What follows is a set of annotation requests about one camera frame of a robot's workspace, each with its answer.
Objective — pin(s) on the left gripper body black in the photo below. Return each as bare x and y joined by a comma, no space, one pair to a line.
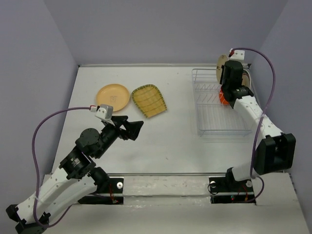
111,132

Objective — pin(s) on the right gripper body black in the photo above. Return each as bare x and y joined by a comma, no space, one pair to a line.
224,86

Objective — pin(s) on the small beige patterned plate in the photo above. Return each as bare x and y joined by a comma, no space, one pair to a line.
220,63

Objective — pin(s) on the white plate green red rim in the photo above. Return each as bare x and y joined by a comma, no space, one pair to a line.
249,77

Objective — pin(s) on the orange round plate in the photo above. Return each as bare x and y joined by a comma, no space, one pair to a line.
222,99

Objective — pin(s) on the round yellow plate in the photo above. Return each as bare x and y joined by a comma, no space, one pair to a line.
115,95

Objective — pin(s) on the beige painted plate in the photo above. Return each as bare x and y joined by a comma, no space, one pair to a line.
245,79

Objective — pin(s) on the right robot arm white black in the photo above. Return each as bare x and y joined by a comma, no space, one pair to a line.
273,150

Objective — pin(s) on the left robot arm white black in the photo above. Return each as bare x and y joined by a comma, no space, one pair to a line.
76,176

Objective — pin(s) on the green yellow woven-pattern plate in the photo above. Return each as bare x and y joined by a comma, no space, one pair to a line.
149,100

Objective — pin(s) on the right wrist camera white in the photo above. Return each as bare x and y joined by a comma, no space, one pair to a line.
238,55

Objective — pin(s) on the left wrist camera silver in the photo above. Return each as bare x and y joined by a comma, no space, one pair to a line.
104,112

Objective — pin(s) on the white wire dish rack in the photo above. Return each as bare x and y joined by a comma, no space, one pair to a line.
214,118

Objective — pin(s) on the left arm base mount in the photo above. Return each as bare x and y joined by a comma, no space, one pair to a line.
110,195

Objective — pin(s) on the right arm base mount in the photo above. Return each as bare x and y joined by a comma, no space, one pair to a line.
222,193

